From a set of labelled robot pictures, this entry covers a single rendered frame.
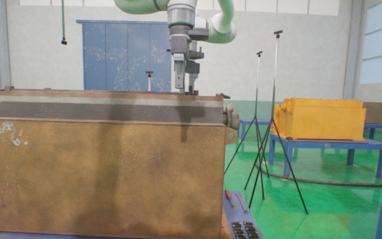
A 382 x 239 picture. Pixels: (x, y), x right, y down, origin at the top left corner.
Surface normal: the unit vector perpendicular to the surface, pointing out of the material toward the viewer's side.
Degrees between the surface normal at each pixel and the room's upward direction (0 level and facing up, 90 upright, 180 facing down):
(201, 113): 90
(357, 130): 90
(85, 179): 90
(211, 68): 90
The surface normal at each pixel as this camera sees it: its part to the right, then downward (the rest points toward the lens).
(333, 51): 0.01, 0.12
